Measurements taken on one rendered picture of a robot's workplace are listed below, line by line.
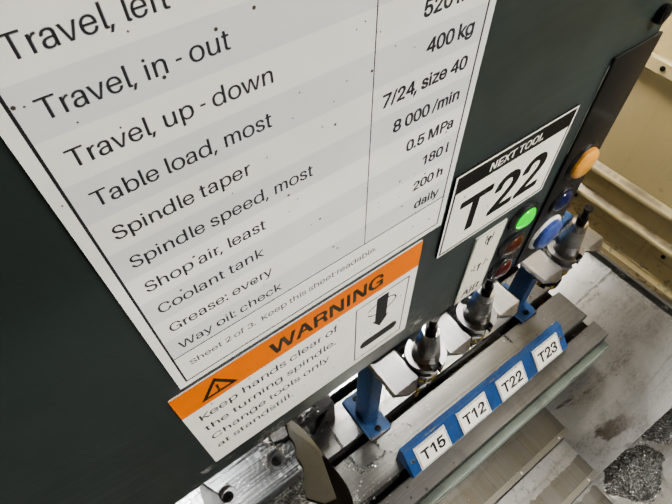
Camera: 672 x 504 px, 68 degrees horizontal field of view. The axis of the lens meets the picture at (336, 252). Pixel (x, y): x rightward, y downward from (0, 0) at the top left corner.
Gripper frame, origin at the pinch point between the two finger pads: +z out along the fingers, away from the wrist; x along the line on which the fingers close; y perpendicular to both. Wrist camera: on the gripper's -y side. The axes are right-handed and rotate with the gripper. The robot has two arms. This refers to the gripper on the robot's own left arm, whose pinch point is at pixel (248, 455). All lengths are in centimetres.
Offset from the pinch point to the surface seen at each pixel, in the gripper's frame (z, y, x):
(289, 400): -4.3, -20.2, 3.5
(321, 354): -4.3, -23.6, 6.1
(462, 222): -4.7, -28.4, 16.5
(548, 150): -5.0, -30.4, 23.2
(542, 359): -10, 48, 60
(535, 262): 0, 20, 56
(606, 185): 7, 36, 100
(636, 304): -16, 57, 96
